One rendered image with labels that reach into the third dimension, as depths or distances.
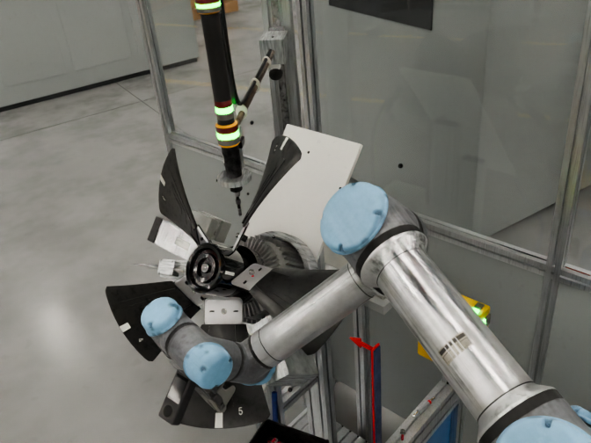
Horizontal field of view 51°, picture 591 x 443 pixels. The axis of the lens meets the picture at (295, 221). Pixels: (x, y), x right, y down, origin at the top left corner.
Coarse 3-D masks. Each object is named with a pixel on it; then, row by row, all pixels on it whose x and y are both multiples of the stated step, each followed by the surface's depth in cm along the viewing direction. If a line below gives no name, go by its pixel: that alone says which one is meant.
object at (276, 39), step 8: (264, 32) 176; (272, 32) 175; (280, 32) 174; (264, 40) 169; (272, 40) 169; (280, 40) 168; (288, 40) 177; (264, 48) 170; (272, 48) 170; (280, 48) 170; (288, 48) 176; (280, 56) 171; (288, 56) 176; (272, 64) 172
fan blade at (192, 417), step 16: (224, 336) 142; (240, 336) 143; (224, 384) 138; (240, 384) 139; (192, 400) 138; (240, 400) 138; (256, 400) 138; (192, 416) 137; (208, 416) 137; (224, 416) 137; (256, 416) 137
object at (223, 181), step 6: (240, 126) 126; (240, 132) 126; (240, 138) 126; (240, 144) 125; (240, 150) 125; (240, 156) 126; (222, 174) 127; (246, 174) 126; (216, 180) 126; (222, 180) 125; (228, 180) 124; (234, 180) 124; (240, 180) 124; (246, 180) 124; (228, 186) 124; (234, 186) 124
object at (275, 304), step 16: (272, 272) 140; (288, 272) 139; (304, 272) 138; (320, 272) 137; (256, 288) 136; (272, 288) 135; (288, 288) 134; (304, 288) 133; (272, 304) 132; (288, 304) 131; (320, 336) 124
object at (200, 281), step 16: (192, 256) 144; (208, 256) 142; (224, 256) 140; (240, 256) 145; (256, 256) 149; (192, 272) 144; (208, 272) 142; (224, 272) 139; (240, 272) 143; (192, 288) 142; (208, 288) 139; (224, 288) 141
